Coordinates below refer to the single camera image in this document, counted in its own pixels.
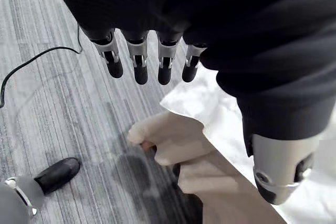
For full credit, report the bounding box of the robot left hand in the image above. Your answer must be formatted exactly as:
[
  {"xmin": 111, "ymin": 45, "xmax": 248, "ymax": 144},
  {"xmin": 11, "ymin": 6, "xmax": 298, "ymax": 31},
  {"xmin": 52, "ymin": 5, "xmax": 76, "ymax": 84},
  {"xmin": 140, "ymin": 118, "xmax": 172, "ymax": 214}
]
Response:
[{"xmin": 44, "ymin": 0, "xmax": 336, "ymax": 206}]

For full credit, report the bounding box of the white bed sheet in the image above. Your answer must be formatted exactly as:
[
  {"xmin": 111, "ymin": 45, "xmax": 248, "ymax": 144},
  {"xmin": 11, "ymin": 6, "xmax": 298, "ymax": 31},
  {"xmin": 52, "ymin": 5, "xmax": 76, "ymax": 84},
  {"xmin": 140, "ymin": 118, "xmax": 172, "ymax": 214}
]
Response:
[{"xmin": 160, "ymin": 63, "xmax": 336, "ymax": 224}]

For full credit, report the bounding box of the beige bed skirt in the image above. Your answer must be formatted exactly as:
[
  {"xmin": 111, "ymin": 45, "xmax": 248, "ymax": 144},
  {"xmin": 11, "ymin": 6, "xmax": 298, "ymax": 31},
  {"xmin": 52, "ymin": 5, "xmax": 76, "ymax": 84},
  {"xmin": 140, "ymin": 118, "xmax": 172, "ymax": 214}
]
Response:
[{"xmin": 127, "ymin": 110, "xmax": 288, "ymax": 224}]

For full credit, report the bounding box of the robot dark foot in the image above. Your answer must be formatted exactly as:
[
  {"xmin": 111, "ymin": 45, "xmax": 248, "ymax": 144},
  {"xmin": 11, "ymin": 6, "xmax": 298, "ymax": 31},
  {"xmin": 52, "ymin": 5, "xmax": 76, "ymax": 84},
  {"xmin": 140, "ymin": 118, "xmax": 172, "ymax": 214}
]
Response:
[{"xmin": 34, "ymin": 157, "xmax": 81, "ymax": 195}]

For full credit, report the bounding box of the black cable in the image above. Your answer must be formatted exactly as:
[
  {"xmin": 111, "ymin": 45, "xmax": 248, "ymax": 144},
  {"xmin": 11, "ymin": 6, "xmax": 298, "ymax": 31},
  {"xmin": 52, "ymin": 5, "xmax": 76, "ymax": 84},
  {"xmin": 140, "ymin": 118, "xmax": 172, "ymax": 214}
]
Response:
[{"xmin": 0, "ymin": 24, "xmax": 82, "ymax": 109}]

